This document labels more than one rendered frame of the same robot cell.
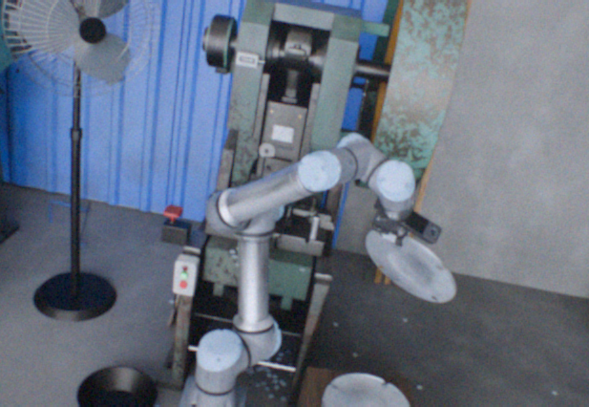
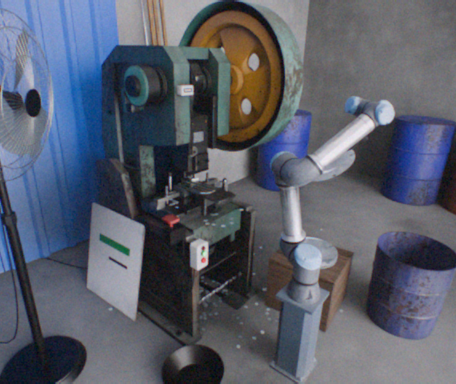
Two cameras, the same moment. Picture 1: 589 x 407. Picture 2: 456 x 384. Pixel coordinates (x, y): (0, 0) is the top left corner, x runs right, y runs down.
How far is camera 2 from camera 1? 1.55 m
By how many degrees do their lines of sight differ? 47
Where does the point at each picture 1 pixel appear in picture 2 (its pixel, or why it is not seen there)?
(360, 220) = not seen: hidden behind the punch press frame
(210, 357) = (317, 260)
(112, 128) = not seen: outside the picture
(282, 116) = (196, 125)
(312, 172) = (389, 114)
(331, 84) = (222, 94)
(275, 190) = (358, 136)
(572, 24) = not seen: hidden behind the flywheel
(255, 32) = (182, 70)
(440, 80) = (299, 69)
